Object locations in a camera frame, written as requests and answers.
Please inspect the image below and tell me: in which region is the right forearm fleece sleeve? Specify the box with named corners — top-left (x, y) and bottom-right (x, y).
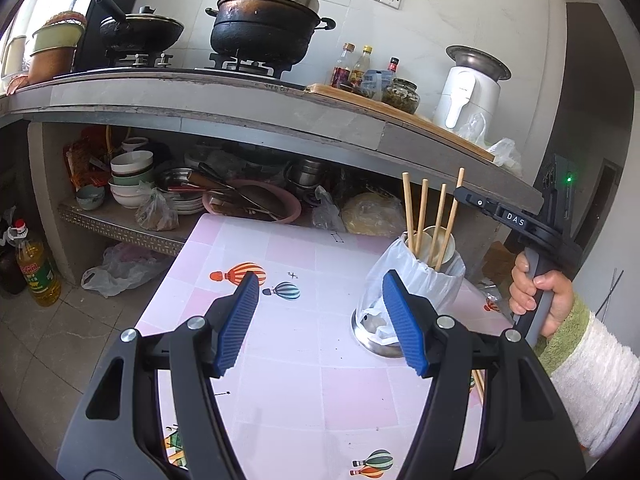
top-left (534, 298), bottom-right (639, 458)

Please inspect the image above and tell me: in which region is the white kitchen appliance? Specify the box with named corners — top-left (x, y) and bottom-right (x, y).
top-left (433, 44), bottom-right (512, 133)

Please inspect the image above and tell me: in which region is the right hand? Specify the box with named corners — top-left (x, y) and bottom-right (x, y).
top-left (508, 249), bottom-right (576, 340)

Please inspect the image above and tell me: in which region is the cardboard box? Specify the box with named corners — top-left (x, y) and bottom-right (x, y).
top-left (482, 242), bottom-right (516, 285)

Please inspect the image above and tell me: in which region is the white plastic bag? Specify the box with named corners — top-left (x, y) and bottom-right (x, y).
top-left (488, 138), bottom-right (523, 178)

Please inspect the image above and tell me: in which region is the wooden cutting board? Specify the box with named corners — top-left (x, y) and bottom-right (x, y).
top-left (305, 84), bottom-right (495, 162)

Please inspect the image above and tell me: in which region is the white plastic bag liner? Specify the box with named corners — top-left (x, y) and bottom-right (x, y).
top-left (357, 233), bottom-right (466, 324)

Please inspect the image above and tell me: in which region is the yellow food bag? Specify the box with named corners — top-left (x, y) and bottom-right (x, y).
top-left (341, 192), bottom-right (406, 238)

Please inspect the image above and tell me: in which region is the red cap condiment bottle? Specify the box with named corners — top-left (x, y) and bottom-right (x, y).
top-left (381, 56), bottom-right (399, 90)

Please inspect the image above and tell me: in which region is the steel utensil holder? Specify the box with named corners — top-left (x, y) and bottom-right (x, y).
top-left (350, 309), bottom-right (404, 359)

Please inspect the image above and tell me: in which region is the cooking oil bottle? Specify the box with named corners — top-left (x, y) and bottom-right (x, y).
top-left (8, 219), bottom-right (62, 308)

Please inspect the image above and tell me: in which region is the pink tablecloth table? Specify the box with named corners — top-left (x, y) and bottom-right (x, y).
top-left (134, 211), bottom-right (514, 480)

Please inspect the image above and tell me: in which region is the gas stove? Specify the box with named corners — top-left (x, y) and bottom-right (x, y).
top-left (102, 51), bottom-right (306, 92)

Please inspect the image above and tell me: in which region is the stack of bowls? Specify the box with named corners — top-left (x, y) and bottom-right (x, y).
top-left (108, 136), bottom-right (154, 209)

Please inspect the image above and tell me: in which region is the black cooking pot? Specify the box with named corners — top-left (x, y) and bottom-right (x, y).
top-left (205, 0), bottom-right (336, 65)

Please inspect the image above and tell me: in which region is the black frying pan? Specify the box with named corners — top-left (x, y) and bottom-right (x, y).
top-left (94, 0), bottom-right (184, 55)

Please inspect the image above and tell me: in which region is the enamel basin stack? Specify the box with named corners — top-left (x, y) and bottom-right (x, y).
top-left (27, 11), bottom-right (87, 84)

